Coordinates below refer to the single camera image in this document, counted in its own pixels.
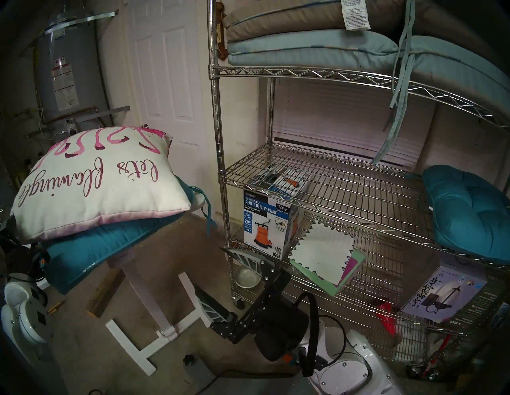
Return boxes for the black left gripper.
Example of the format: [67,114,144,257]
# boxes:
[0,234,50,280]

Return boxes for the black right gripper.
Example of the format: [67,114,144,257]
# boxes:
[193,247,310,363]

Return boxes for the white pink flamingo pillow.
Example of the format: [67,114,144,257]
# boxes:
[11,127,192,244]

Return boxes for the grey robot base platform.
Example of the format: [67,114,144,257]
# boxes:
[185,356,319,395]

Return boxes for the teal tufted seat cushion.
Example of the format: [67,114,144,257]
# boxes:
[40,175,218,295]
[422,164,510,265]

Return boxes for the light blue bench cushion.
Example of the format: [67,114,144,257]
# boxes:
[228,0,510,166]

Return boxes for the tan bench cushion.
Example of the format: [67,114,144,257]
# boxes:
[223,0,510,64]

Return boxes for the white cushion care label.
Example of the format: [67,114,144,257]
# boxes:
[341,0,371,31]

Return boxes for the small metal bowl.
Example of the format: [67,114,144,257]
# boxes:
[235,268,261,289]

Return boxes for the utility pump cardboard box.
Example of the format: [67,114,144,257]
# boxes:
[243,167,311,260]

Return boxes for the green paper sheet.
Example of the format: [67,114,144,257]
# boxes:
[289,249,366,297]

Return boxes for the wooden board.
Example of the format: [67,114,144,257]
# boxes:
[86,268,127,318]

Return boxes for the white folding table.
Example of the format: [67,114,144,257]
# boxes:
[38,193,218,376]

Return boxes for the red plastic item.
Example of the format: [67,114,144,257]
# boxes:
[377,302,397,337]

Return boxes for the white window blinds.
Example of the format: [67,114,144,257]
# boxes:
[273,78,437,170]

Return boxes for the lamp picture cardboard box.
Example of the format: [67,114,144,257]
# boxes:
[400,263,506,331]

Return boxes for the grey water heater tank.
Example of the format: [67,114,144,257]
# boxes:
[34,12,114,136]

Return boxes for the white panel door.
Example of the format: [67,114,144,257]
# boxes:
[127,0,218,217]

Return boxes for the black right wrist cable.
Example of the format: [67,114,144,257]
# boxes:
[294,292,321,377]

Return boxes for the metal water heater strap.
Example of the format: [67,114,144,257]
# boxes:
[44,10,119,36]
[74,106,131,124]

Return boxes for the chrome wire shelf rack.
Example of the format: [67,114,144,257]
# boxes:
[207,0,510,371]

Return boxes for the red handled tool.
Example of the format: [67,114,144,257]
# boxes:
[422,334,453,379]

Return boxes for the rusty anchor wall hook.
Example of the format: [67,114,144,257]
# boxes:
[215,2,230,60]

